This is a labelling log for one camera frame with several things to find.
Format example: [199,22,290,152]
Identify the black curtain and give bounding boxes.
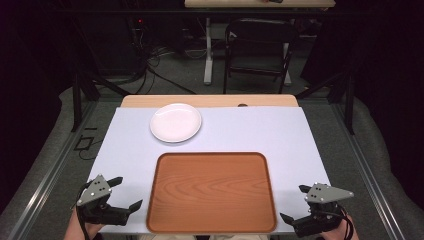
[0,0,79,214]
[299,0,424,211]

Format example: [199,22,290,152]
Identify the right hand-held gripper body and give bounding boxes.
[292,182,355,238]

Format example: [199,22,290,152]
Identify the black metal stand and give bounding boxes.
[295,69,356,136]
[70,68,133,133]

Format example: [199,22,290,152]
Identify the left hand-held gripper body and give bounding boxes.
[75,174,132,226]

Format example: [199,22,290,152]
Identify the aluminium floor rail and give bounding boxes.
[6,99,98,240]
[329,99,407,240]

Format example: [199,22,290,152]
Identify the black horizontal frame bar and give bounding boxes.
[54,7,369,17]

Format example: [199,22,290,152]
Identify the black folding chair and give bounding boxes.
[222,18,300,95]

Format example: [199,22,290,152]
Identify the bundle of black floor cables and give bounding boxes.
[128,19,198,96]

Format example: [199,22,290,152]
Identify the wooden desk with white legs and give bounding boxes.
[183,0,336,87]

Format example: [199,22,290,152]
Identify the white round plate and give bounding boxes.
[149,102,203,144]

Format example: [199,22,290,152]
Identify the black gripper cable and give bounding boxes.
[70,181,92,240]
[337,203,355,240]

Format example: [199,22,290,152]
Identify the person's right hand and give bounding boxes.
[319,215,361,240]

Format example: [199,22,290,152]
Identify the pale lavender table mat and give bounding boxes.
[87,106,332,235]

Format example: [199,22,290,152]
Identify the person's left hand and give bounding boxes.
[63,209,105,240]

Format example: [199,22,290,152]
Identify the power strip with red light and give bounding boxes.
[132,16,147,38]

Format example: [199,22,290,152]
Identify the brown wooden tray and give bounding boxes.
[145,151,278,234]

